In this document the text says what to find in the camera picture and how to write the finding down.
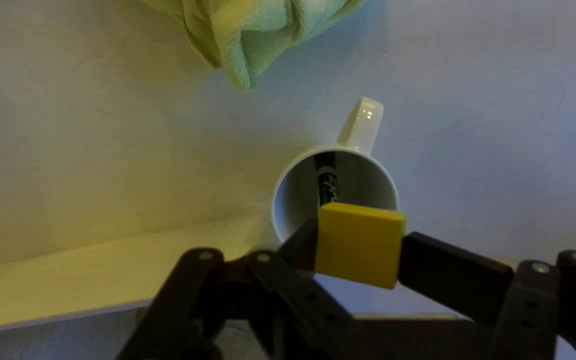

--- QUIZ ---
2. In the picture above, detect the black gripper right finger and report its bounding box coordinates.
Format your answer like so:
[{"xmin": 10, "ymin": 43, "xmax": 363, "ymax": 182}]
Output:
[{"xmin": 396, "ymin": 230, "xmax": 576, "ymax": 360}]

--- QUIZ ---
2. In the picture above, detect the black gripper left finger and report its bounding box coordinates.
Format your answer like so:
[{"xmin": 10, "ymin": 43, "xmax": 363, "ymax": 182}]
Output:
[{"xmin": 117, "ymin": 217, "xmax": 372, "ymax": 360}]

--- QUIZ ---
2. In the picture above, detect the black dry erase marker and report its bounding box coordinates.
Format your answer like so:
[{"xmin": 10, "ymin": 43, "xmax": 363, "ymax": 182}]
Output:
[{"xmin": 315, "ymin": 152, "xmax": 343, "ymax": 207}]

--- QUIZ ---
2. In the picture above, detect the light green cloth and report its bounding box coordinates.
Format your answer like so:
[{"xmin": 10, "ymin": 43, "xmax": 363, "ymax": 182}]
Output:
[{"xmin": 137, "ymin": 0, "xmax": 370, "ymax": 95}]

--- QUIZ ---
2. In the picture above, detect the small yellow square block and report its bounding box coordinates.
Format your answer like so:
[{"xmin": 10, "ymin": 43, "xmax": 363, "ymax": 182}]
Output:
[{"xmin": 313, "ymin": 200, "xmax": 410, "ymax": 292}]

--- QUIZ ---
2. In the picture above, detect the white plastic storage box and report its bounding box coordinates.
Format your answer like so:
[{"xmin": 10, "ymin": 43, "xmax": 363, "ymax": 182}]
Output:
[{"xmin": 0, "ymin": 210, "xmax": 285, "ymax": 337}]

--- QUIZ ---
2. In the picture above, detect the white ceramic mug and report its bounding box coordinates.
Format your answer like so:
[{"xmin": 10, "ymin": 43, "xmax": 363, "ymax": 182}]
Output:
[{"xmin": 270, "ymin": 96, "xmax": 402, "ymax": 247}]

